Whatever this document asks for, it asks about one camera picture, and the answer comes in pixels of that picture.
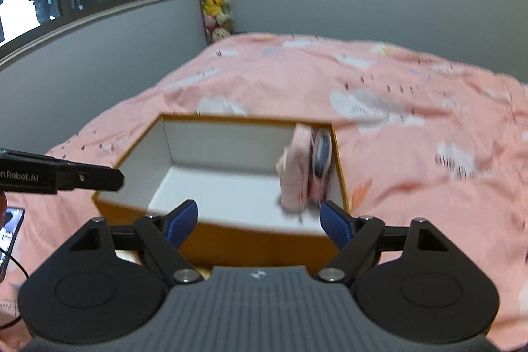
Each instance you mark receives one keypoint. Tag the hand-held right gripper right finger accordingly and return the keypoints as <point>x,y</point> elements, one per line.
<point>336,226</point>

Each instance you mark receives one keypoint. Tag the smartphone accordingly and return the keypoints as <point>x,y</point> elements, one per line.
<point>11,236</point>

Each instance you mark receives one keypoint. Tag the orange cardboard box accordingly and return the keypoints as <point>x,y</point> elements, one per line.
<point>255,244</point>

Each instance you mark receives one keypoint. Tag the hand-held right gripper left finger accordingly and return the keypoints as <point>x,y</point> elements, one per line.
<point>183,222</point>

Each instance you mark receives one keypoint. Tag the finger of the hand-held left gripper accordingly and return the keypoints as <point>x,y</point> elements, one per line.
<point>93,179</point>

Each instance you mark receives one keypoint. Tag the pink printed blanket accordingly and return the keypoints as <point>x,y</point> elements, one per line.
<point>412,179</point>

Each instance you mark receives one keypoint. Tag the blue and pink case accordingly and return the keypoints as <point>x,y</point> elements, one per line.
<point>322,152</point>

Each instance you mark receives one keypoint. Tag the pink satin pouch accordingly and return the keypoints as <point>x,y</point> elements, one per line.
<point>295,170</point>

